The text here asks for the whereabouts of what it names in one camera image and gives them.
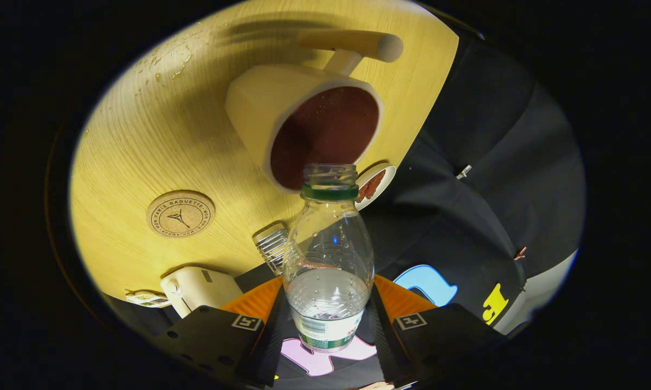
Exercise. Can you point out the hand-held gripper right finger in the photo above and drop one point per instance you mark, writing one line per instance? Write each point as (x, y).
(385, 346)

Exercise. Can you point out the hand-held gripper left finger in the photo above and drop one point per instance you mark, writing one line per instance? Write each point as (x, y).
(268, 352)

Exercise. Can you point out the wooden table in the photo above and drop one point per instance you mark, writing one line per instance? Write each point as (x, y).
(141, 135)

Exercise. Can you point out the white divided grain dish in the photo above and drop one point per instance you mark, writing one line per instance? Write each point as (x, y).
(147, 299)

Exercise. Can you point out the clear plastic juice bottle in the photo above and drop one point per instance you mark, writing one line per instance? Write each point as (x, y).
(328, 244)

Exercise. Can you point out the red sausage piece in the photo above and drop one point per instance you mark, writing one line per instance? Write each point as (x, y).
(376, 181)
(366, 193)

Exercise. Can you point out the white toaster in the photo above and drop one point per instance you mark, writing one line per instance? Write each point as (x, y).
(200, 287)

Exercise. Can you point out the orange cloth clip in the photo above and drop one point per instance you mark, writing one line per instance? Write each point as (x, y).
(520, 253)

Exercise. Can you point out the round cork coaster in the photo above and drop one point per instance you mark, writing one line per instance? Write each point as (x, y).
(180, 214)

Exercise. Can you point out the black backdrop cloth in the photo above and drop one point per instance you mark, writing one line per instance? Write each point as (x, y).
(466, 189)

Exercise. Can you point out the white cloth clip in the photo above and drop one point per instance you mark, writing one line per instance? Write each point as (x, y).
(464, 171)

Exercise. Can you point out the small white plate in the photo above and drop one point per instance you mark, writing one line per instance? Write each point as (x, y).
(388, 176)

